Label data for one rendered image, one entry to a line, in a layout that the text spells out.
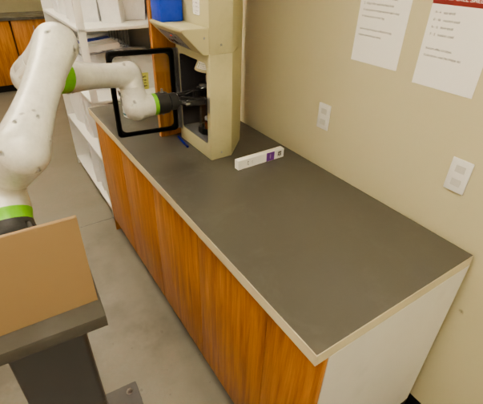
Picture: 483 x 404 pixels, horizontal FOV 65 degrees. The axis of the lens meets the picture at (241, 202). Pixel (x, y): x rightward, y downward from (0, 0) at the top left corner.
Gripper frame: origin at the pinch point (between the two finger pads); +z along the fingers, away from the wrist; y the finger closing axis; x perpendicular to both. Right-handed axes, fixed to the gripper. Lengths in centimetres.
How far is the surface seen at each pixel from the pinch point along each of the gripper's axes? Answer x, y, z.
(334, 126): 6, -47, 36
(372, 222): 26, -88, 18
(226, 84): -8.3, -14.0, 1.0
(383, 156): 9, -74, 35
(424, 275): 26, -115, 10
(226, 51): -21.7, -14.0, 0.8
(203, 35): -28.4, -13.8, -9.5
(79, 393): 62, -70, -88
